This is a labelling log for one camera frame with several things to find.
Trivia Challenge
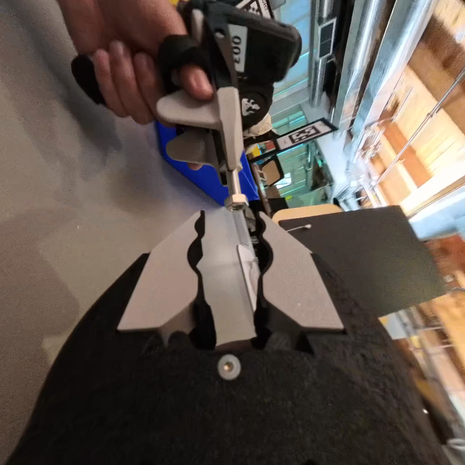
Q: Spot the person's left hand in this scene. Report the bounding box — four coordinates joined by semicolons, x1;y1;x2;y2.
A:
58;0;215;126

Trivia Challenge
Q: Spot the grey desk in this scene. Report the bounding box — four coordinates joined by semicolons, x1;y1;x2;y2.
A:
0;0;262;458

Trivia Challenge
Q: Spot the silver hex nut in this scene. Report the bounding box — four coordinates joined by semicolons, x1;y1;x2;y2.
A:
224;194;250;212

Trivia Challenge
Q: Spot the small marker sign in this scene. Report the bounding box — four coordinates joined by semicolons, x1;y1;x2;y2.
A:
275;118;339;150

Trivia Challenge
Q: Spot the large silver duct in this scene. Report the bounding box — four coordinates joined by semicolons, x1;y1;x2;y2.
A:
338;0;436;153

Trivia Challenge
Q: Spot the white air vent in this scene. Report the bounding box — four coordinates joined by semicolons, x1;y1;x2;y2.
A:
318;18;338;59

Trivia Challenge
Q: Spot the blue plastic bin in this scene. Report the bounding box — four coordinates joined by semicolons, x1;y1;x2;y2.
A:
156;120;261;206

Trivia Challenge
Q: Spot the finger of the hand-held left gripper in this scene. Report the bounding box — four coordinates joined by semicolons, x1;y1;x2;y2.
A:
166;130;219;165
156;87;244;172

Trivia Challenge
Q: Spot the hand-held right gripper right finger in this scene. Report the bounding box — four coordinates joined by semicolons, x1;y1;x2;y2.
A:
256;211;346;333

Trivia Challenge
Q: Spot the silver bolt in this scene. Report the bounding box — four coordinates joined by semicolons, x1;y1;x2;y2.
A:
223;169;250;212

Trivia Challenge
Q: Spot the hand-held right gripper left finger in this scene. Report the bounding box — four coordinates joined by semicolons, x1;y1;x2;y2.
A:
116;209;207;334

